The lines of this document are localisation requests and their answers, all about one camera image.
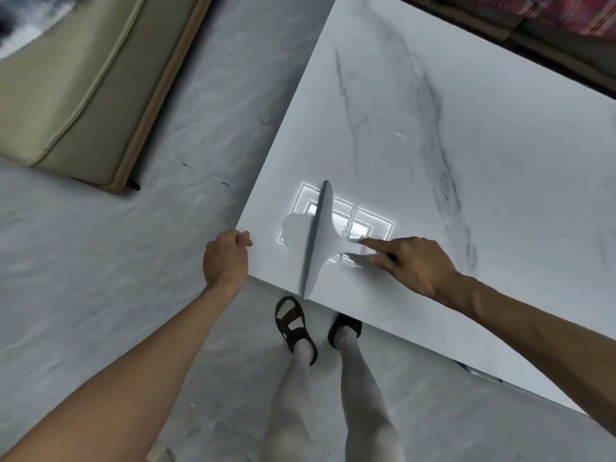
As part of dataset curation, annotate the person's left hand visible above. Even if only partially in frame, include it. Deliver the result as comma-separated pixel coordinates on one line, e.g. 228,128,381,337
202,230,254,289

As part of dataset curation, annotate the person's right hand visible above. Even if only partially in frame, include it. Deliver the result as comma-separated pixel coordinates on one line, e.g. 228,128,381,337
360,236,463,301

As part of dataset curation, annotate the white squeegee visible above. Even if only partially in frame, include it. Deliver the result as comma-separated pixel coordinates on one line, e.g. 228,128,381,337
283,181,381,301

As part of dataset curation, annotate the person's left forearm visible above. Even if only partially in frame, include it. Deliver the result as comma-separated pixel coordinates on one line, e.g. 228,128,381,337
0,278,248,462

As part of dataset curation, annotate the person's right forearm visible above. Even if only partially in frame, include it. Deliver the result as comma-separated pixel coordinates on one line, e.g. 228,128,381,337
434,274,616,421

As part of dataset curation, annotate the black right sandal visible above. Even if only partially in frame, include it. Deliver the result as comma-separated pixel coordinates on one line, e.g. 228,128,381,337
328,312,363,350

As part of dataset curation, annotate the black sandal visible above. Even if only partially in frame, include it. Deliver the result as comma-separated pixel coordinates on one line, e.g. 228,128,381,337
328,312,363,350
275,296,318,366

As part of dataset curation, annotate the black left sandal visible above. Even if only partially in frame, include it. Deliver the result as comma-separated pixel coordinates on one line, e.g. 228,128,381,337
275,296,318,366

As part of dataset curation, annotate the person's right leg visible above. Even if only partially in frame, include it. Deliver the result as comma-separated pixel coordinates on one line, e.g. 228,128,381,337
335,327,406,462

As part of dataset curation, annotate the person's leg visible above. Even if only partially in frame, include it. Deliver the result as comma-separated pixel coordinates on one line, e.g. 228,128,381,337
260,338,314,462
335,327,406,462

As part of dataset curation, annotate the person's left leg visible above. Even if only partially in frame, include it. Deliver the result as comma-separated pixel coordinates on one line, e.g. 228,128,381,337
260,338,314,462

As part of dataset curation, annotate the beige sofa cushion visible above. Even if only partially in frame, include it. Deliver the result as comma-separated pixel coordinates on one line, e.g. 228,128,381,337
0,0,203,184

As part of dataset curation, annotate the dark wooden furniture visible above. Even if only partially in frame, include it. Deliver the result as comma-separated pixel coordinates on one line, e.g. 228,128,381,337
391,0,616,99

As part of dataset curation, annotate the grey patterned cushion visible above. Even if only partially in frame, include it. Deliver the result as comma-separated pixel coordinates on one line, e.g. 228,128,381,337
0,0,74,60

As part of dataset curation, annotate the red patterned cloth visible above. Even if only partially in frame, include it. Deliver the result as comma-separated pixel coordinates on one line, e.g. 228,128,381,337
517,0,616,40

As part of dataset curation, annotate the wooden sofa frame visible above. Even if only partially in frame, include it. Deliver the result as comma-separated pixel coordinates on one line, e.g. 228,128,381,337
72,0,216,195

